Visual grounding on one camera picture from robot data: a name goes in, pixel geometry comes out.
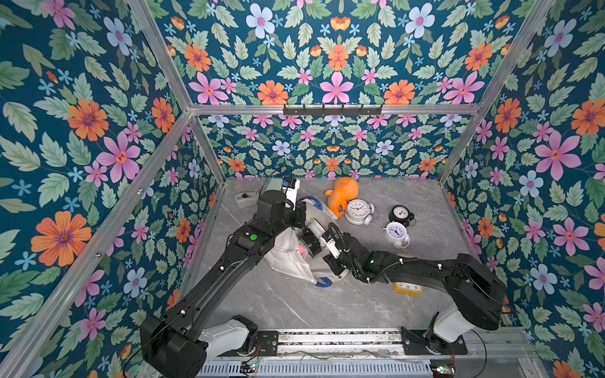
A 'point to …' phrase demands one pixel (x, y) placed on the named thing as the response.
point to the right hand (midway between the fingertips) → (331, 250)
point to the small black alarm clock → (402, 214)
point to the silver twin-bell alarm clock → (358, 212)
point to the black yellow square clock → (408, 289)
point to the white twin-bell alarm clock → (395, 232)
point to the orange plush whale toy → (345, 188)
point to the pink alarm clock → (302, 250)
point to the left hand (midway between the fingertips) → (308, 202)
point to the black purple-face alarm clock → (311, 242)
